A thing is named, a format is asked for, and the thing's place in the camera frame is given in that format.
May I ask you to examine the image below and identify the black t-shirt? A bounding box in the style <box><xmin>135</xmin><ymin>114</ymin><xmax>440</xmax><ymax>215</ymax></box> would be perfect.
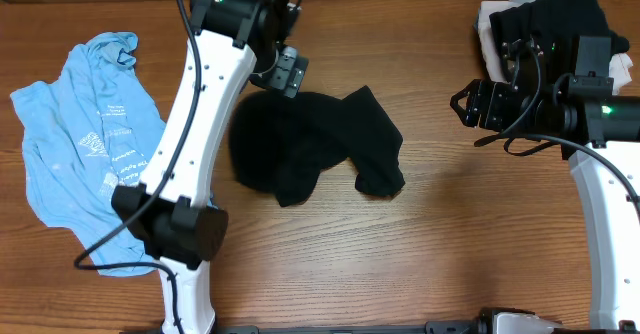
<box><xmin>228</xmin><ymin>86</ymin><xmax>405</xmax><ymax>207</ymax></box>

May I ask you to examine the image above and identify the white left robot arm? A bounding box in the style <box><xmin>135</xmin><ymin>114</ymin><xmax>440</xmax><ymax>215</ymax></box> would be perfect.
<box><xmin>111</xmin><ymin>0</ymin><xmax>308</xmax><ymax>333</ymax></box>

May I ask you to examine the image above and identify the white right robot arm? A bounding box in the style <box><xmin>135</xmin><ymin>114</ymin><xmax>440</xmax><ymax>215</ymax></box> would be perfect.
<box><xmin>450</xmin><ymin>36</ymin><xmax>639</xmax><ymax>333</ymax></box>

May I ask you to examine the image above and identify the folded black garment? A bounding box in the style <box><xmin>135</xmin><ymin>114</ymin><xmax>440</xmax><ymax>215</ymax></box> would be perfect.
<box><xmin>489</xmin><ymin>0</ymin><xmax>630</xmax><ymax>79</ymax></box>

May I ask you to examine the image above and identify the folded beige garment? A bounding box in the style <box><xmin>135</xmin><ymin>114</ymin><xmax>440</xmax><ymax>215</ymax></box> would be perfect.
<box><xmin>474</xmin><ymin>0</ymin><xmax>633</xmax><ymax>95</ymax></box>

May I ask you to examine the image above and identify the light blue t-shirt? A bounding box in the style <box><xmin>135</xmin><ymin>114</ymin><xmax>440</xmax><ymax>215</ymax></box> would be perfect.
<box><xmin>10</xmin><ymin>32</ymin><xmax>166</xmax><ymax>247</ymax></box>

